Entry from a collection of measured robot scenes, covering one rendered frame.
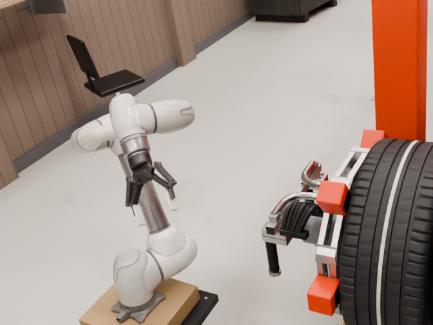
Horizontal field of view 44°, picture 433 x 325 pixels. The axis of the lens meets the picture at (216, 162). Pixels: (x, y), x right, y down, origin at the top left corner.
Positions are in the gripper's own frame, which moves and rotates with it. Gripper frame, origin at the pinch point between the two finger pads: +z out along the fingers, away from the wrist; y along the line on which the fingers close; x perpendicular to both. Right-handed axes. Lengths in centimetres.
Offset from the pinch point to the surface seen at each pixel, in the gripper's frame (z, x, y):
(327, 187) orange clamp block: 11, -14, -50
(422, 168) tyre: 15, -25, -74
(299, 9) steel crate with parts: -286, -529, 70
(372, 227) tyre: 26, -14, -58
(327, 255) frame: 29, -18, -41
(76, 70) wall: -213, -234, 215
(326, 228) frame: 22, -19, -43
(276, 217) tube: 12.6, -22.8, -27.9
